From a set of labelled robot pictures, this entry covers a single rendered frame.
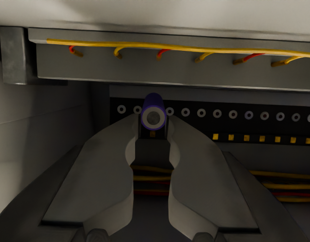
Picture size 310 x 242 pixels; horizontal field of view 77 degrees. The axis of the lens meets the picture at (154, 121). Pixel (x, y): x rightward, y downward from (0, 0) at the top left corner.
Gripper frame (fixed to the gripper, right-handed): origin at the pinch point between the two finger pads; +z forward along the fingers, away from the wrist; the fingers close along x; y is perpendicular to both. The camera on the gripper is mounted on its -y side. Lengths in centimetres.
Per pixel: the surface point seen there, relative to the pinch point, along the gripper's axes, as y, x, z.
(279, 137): 7.3, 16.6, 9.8
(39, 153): 3.8, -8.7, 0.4
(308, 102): 2.9, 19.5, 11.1
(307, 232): 13.4, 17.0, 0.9
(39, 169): 5.0, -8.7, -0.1
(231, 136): 7.5, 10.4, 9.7
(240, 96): 2.5, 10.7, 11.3
